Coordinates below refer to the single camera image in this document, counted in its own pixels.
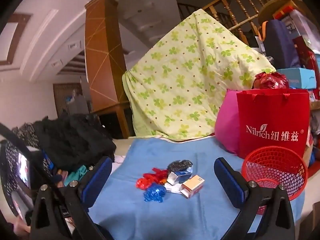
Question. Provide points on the red paper bag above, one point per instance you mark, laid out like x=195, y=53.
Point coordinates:
x=272, y=115

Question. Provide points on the clear plastic box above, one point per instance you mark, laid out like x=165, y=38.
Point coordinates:
x=300, y=23

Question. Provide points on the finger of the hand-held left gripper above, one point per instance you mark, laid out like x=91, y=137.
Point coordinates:
x=50, y=165

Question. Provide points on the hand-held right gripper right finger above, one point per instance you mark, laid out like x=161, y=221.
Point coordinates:
x=228, y=180

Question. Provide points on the light blue blanket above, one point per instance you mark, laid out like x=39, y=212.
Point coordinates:
x=150, y=217

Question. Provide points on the pink pillow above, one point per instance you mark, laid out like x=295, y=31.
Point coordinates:
x=226, y=127

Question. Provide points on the wooden stair railing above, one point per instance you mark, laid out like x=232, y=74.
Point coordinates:
x=240, y=5

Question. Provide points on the red mesh plastic basket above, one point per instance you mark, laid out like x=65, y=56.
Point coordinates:
x=295, y=177

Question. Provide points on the wooden pillar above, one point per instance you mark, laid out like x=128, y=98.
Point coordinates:
x=105, y=67

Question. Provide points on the blue crumpled plastic bag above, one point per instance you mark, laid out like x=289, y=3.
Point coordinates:
x=153, y=192

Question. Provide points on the black plastic bag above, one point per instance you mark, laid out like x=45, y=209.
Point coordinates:
x=178, y=165

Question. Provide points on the person's left hand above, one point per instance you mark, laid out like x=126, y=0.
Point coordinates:
x=21, y=228

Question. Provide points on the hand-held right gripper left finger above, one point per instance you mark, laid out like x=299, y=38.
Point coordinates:
x=100, y=177

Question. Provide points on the black fuzzy cloth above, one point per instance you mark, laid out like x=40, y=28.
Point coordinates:
x=75, y=140

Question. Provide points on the red plastic bag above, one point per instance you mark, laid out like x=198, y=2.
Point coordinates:
x=271, y=81

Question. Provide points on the red ribbon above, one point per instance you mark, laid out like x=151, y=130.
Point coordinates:
x=156, y=175

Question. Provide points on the red gift box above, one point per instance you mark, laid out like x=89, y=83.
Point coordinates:
x=308, y=57

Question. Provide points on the green clover print quilt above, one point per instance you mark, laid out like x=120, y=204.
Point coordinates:
x=187, y=80

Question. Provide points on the light blue cardboard box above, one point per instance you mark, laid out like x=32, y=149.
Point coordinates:
x=297, y=77

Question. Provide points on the wooden lattice screen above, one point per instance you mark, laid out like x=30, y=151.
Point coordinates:
x=60, y=100

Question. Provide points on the teal cloth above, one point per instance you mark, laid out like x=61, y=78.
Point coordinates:
x=77, y=173

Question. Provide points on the orange and white carton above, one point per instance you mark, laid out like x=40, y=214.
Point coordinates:
x=193, y=185

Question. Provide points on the blue and white carton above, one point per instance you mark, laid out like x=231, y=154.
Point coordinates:
x=180, y=177

